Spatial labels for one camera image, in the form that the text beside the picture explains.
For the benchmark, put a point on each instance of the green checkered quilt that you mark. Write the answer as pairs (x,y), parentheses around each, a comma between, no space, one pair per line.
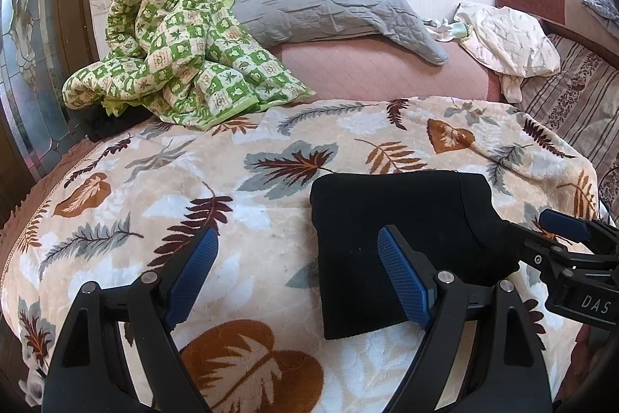
(193,55)

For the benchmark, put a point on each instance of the cream floral cloth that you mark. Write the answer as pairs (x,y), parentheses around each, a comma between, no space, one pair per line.
(508,40)

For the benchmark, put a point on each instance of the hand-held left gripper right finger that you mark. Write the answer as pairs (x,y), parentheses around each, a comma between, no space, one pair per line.
(404,277)

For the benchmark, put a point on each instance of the pink bed cover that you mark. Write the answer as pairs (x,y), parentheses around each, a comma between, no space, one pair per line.
(362,74)

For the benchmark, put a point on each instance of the grey crumpled cloth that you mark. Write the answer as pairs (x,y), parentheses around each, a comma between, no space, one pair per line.
(602,1)

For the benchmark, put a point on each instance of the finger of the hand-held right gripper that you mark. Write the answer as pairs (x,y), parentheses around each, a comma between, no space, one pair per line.
(541,253)
(566,224)

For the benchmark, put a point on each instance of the mint green cloth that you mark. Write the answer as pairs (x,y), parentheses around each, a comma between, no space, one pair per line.
(457,29)

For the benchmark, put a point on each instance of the leaf print blanket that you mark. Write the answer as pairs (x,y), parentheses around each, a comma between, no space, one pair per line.
(242,224)

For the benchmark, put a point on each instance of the black pants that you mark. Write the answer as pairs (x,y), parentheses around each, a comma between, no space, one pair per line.
(348,248)

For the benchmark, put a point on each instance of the grey quilted pillow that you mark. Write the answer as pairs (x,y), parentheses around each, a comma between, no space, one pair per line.
(329,1)

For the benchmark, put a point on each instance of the wooden door stained glass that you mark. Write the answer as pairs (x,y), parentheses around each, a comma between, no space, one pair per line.
(34,55)

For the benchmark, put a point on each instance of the striped floral sofa cushion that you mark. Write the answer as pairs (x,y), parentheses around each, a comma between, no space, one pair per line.
(575,103)

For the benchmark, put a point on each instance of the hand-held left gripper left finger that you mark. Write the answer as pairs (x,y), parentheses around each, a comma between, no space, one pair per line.
(193,277)

